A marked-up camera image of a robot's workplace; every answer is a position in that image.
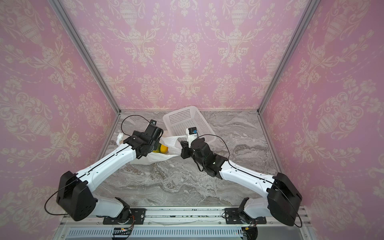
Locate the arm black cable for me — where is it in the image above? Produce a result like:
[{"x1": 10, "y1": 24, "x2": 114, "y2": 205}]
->
[
  {"x1": 196, "y1": 133, "x2": 304, "y2": 229},
  {"x1": 44, "y1": 114, "x2": 151, "y2": 216}
]

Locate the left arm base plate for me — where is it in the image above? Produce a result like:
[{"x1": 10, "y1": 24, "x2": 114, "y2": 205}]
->
[{"x1": 103, "y1": 208, "x2": 147, "y2": 226}]

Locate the right aluminium corner post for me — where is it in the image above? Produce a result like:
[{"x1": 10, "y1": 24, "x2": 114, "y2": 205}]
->
[{"x1": 258, "y1": 0, "x2": 321, "y2": 116}]

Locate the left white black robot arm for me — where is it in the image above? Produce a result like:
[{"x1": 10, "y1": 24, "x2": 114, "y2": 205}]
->
[{"x1": 56, "y1": 120, "x2": 164, "y2": 224}]

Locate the white plastic mesh basket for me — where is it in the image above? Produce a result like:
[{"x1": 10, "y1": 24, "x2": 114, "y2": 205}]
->
[{"x1": 163, "y1": 106, "x2": 217, "y2": 144}]

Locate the left aluminium corner post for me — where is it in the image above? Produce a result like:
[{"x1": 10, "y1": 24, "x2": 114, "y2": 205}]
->
[{"x1": 48, "y1": 0, "x2": 121, "y2": 115}]

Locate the yellow lemon fruit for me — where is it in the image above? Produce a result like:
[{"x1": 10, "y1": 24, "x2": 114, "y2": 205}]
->
[{"x1": 153, "y1": 144, "x2": 169, "y2": 154}]

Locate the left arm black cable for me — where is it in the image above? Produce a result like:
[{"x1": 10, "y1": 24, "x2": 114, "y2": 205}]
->
[{"x1": 44, "y1": 114, "x2": 151, "y2": 216}]

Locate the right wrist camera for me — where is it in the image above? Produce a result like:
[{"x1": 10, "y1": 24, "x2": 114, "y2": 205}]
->
[{"x1": 186, "y1": 127, "x2": 198, "y2": 148}]

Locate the aluminium front rail frame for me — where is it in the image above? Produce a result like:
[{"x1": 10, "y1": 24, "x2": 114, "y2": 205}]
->
[{"x1": 53, "y1": 206, "x2": 317, "y2": 240}]

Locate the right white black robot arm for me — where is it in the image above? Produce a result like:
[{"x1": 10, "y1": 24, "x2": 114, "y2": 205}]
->
[{"x1": 181, "y1": 138, "x2": 303, "y2": 227}]

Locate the aluminium corner post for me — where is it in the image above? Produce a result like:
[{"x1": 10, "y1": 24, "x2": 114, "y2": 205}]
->
[
  {"x1": 258, "y1": 0, "x2": 321, "y2": 116},
  {"x1": 48, "y1": 0, "x2": 121, "y2": 115}
]

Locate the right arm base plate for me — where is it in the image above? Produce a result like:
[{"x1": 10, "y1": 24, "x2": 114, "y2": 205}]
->
[{"x1": 223, "y1": 208, "x2": 267, "y2": 225}]

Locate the white plastic bag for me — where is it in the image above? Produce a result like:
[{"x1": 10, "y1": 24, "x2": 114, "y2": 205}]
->
[{"x1": 131, "y1": 131, "x2": 185, "y2": 165}]

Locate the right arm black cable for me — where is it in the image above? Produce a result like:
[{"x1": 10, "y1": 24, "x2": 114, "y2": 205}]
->
[{"x1": 196, "y1": 133, "x2": 304, "y2": 229}]

